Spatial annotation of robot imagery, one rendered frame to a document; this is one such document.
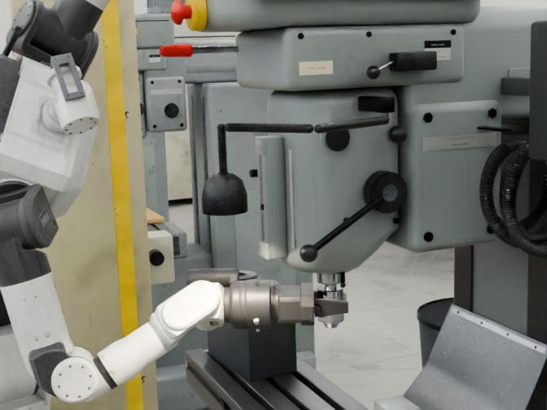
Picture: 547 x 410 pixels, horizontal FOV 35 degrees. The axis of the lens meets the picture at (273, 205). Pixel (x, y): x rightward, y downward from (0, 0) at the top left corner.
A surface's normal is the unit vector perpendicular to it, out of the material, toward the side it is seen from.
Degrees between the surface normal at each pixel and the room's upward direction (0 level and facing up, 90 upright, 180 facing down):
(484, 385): 64
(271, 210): 90
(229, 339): 90
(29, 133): 58
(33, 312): 83
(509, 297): 90
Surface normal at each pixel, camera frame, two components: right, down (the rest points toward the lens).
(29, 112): 0.52, -0.43
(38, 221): 0.96, -0.26
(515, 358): -0.84, -0.35
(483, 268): -0.92, 0.10
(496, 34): 0.38, 0.15
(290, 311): -0.02, 0.17
